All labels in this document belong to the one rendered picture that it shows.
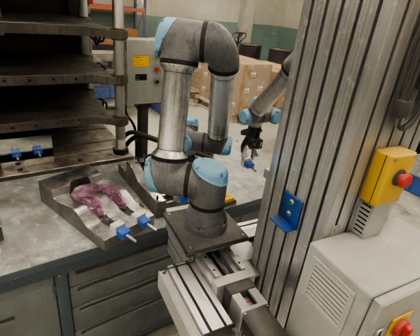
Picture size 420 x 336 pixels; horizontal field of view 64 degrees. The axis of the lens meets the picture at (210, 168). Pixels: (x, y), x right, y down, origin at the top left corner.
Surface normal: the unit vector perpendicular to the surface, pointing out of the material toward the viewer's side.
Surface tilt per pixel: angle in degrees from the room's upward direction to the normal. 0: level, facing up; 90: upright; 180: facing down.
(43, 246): 0
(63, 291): 90
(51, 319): 90
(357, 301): 90
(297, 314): 90
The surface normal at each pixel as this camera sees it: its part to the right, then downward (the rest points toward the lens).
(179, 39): -0.10, 0.24
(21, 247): 0.10, -0.89
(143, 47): 0.55, 0.42
